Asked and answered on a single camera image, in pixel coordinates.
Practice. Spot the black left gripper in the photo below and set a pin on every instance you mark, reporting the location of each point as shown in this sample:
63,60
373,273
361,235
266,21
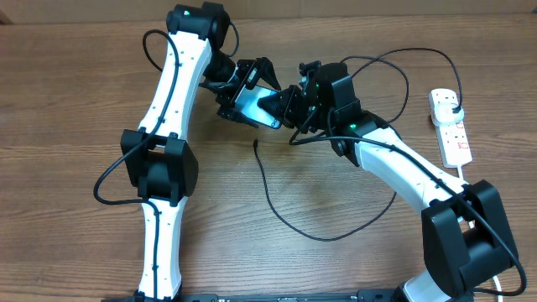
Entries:
256,67

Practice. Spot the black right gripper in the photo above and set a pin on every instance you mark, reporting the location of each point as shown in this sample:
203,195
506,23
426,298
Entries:
289,101

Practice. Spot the blue-screen Galaxy smartphone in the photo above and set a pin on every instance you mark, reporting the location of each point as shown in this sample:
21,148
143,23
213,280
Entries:
247,104

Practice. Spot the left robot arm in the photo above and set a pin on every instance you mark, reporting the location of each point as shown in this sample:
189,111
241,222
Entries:
160,163

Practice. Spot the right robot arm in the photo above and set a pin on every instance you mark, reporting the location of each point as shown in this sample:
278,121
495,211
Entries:
466,236

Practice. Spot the white charger plug adapter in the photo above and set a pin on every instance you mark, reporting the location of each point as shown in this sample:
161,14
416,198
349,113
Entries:
444,114

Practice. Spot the white power strip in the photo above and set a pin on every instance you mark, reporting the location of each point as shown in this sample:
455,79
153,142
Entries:
452,139

